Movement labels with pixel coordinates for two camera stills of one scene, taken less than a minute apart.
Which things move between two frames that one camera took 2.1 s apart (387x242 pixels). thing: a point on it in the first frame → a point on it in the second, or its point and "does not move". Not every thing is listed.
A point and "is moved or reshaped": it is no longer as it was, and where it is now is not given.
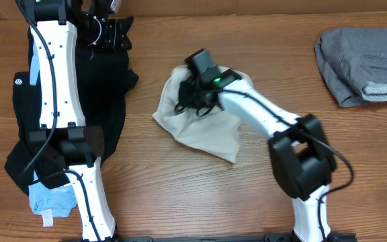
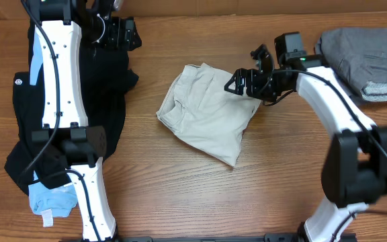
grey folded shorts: x=363 y=64 does not move
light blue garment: x=60 y=201 does not move
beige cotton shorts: x=213 y=132 is moved or reshaped
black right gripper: x=183 y=99 → x=252 y=89
